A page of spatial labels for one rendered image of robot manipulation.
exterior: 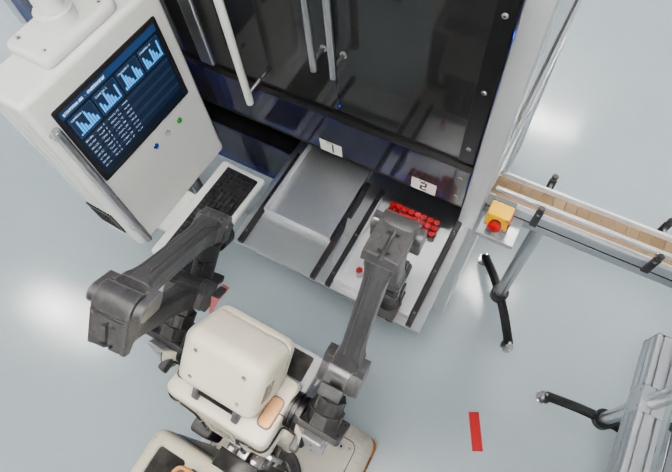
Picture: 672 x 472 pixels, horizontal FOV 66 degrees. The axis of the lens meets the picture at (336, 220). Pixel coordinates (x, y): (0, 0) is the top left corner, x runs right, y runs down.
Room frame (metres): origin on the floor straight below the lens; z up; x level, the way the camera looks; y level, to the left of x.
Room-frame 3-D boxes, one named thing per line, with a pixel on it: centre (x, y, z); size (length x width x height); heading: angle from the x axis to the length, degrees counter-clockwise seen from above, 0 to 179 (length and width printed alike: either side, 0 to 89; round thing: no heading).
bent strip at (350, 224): (0.75, -0.01, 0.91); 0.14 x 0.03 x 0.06; 145
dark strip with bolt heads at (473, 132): (0.79, -0.38, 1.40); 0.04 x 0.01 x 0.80; 54
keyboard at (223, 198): (0.98, 0.45, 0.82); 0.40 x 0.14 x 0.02; 142
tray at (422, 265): (0.68, -0.17, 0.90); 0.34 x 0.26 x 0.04; 144
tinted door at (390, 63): (0.91, -0.23, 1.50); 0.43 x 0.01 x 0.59; 54
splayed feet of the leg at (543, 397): (0.17, -0.98, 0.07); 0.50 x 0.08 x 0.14; 54
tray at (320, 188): (0.98, 0.04, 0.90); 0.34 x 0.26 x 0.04; 144
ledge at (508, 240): (0.76, -0.55, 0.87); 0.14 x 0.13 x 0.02; 144
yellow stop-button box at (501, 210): (0.73, -0.51, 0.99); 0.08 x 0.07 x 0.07; 144
